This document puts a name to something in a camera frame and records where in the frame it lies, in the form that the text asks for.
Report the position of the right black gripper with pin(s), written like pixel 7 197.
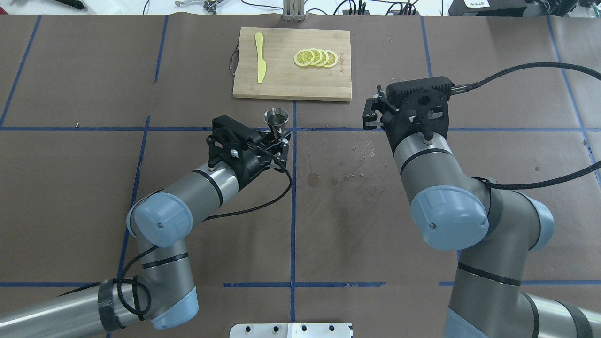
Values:
pixel 393 130

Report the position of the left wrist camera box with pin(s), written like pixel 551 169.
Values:
pixel 229 142

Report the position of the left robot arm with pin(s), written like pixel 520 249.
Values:
pixel 157 285

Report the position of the aluminium frame post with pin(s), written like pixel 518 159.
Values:
pixel 294 11

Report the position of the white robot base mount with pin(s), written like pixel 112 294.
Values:
pixel 292 330

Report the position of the yellow plastic knife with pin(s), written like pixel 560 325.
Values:
pixel 261 62

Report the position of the steel double jigger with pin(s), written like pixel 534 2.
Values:
pixel 276 119

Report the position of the bamboo cutting board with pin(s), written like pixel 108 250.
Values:
pixel 285 80

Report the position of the metal reacher grabber stick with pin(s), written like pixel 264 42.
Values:
pixel 209 6

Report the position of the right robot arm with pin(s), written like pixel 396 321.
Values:
pixel 492 227

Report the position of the lemon slice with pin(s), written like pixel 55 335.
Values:
pixel 324 59
pixel 318 56
pixel 333 59
pixel 304 57

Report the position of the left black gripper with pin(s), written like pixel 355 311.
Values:
pixel 250 166

